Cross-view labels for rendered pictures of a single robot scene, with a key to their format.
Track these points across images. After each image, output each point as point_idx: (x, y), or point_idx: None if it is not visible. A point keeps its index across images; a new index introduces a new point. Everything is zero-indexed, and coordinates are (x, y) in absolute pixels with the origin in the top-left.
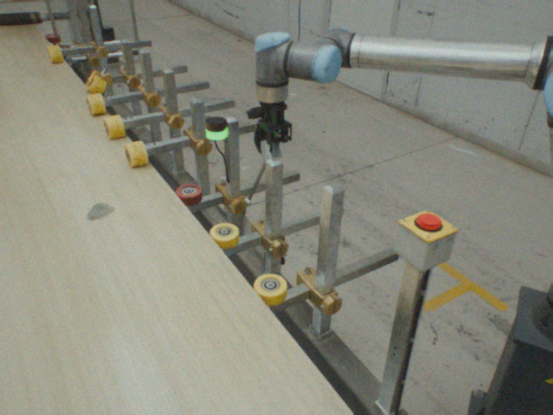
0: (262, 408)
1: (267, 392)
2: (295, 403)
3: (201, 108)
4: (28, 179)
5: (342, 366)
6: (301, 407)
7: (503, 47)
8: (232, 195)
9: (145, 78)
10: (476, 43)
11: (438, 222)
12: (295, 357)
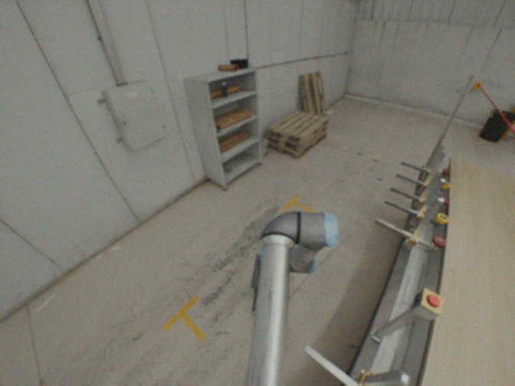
0: (460, 377)
1: (454, 378)
2: (447, 362)
3: None
4: None
5: (367, 363)
6: (447, 359)
7: (283, 263)
8: None
9: None
10: (278, 281)
11: (434, 295)
12: (430, 374)
